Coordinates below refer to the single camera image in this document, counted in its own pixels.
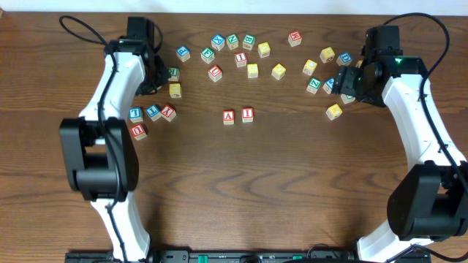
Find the red A block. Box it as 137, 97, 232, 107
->
222, 110, 235, 125

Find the red i block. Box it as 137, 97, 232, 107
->
235, 52, 247, 67
241, 107, 254, 123

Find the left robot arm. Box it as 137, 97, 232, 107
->
59, 17, 169, 262

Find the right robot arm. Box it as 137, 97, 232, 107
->
332, 25, 467, 262

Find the green R block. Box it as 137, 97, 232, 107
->
168, 67, 180, 82

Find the green 7 block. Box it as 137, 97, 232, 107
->
340, 94, 355, 104

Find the blue D block upper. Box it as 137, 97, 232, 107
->
336, 53, 352, 66

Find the yellow block near 2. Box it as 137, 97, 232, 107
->
169, 83, 181, 98

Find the blue 5 block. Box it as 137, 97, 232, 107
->
322, 77, 334, 94

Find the yellow W block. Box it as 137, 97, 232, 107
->
320, 47, 335, 64

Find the blue P block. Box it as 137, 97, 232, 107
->
176, 45, 191, 62

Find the yellow K block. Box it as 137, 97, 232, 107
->
325, 104, 343, 121

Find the green Z block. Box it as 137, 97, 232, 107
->
306, 77, 322, 94

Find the blue T block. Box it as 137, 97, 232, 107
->
146, 104, 162, 121

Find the red Y block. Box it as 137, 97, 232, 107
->
160, 105, 177, 122

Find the yellow block near Z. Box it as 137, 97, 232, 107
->
303, 59, 317, 76

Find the blue L block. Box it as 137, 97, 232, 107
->
129, 107, 144, 123

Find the green F block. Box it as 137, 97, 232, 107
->
200, 47, 215, 64

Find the red U block centre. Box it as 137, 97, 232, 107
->
208, 65, 222, 82

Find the red u block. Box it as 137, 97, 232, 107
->
130, 124, 148, 141
208, 65, 222, 82

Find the blue X block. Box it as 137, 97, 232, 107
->
211, 34, 225, 51

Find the red M block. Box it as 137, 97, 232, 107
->
288, 31, 303, 47

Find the yellow O block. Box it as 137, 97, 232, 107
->
271, 64, 286, 80

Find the green N block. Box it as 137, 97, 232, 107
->
226, 34, 239, 50

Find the yellow C block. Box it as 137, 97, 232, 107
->
257, 42, 271, 58

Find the yellow S block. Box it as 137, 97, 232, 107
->
247, 64, 259, 78

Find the green B block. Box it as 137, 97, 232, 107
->
242, 34, 256, 50

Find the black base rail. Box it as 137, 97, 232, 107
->
64, 248, 431, 263

